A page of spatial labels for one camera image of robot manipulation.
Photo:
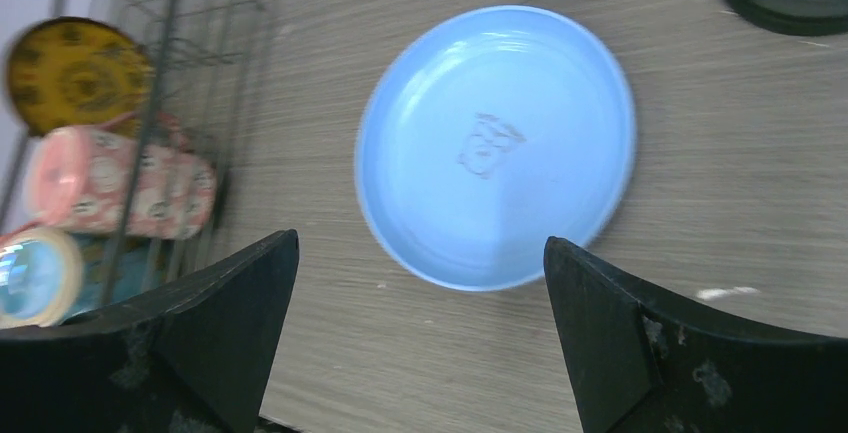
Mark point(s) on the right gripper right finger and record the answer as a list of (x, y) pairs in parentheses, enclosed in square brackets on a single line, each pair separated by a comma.
[(641, 358)]

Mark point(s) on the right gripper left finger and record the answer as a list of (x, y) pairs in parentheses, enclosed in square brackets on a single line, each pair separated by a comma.
[(193, 355)]

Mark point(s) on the pink ghost pattern mug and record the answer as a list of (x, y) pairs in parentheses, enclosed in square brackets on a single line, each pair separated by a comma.
[(85, 179)]

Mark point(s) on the light blue plate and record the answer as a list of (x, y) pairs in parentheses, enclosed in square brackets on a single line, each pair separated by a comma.
[(490, 133)]

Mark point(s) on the yellow patterned plate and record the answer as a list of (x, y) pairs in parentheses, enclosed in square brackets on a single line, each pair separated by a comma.
[(74, 71)]

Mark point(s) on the blue beige mug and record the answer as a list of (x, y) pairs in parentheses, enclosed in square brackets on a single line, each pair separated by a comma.
[(49, 275)]

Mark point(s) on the black wire dish rack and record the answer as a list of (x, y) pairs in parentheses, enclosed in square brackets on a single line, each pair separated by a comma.
[(208, 59)]

